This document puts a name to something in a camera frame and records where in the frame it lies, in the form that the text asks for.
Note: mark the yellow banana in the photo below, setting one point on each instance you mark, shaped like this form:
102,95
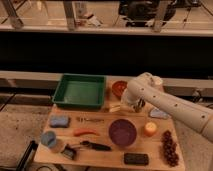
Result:
114,107

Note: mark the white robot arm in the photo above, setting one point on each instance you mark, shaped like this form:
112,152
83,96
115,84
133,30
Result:
196,117

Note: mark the small metal cup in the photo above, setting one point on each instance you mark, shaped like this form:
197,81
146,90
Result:
139,106

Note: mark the small orange bowl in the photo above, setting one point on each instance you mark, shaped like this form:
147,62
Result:
118,88

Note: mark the green plastic tray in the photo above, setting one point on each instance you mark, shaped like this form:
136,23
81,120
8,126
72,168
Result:
80,91

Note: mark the purple bowl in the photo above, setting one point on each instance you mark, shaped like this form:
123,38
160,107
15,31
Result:
122,132

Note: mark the orange fruit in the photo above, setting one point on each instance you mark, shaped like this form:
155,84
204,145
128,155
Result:
150,129

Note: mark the blue sponge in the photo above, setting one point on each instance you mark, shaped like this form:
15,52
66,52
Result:
59,121

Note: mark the small black clip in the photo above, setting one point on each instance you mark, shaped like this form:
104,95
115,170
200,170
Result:
69,152

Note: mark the black rectangular sponge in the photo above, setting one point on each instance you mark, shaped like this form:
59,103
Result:
136,159

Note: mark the bunch of red grapes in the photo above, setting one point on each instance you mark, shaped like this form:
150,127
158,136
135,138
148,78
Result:
169,149

